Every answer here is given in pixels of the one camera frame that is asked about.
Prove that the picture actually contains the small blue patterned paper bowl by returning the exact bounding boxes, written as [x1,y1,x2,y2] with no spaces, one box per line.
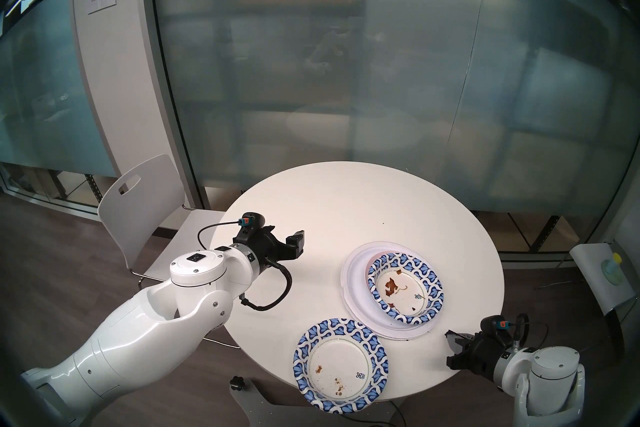
[366,252,445,326]

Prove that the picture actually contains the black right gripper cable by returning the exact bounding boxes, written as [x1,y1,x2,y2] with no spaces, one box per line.
[507,313,551,347]

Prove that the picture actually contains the pink plate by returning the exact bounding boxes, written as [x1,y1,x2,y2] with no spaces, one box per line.
[363,252,401,289]

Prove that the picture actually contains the white paper plate with leftovers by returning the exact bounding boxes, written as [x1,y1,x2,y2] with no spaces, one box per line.
[340,241,439,342]

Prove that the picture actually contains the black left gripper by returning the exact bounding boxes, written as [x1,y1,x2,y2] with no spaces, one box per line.
[232,213,306,276]

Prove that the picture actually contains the white chair with handle hole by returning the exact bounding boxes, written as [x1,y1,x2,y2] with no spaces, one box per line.
[97,154,226,292]

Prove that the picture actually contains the few brown food scraps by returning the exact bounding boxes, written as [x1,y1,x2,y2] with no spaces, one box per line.
[384,269,408,307]

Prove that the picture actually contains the plain white paper plate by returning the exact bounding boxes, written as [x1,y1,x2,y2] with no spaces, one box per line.
[345,244,433,335]

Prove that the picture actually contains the white chair with black legs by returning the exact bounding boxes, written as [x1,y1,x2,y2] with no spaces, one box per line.
[540,241,638,359]

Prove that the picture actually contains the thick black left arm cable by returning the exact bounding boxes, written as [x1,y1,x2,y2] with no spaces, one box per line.
[240,257,293,313]

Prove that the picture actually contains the thin black left camera cable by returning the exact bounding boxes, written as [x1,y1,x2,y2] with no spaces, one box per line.
[197,219,242,252]

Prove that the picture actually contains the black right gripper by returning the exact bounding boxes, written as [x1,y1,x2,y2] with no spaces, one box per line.
[444,314,522,376]

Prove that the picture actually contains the large blue patterned paper plate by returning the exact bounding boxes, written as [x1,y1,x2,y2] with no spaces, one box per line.
[293,317,390,414]

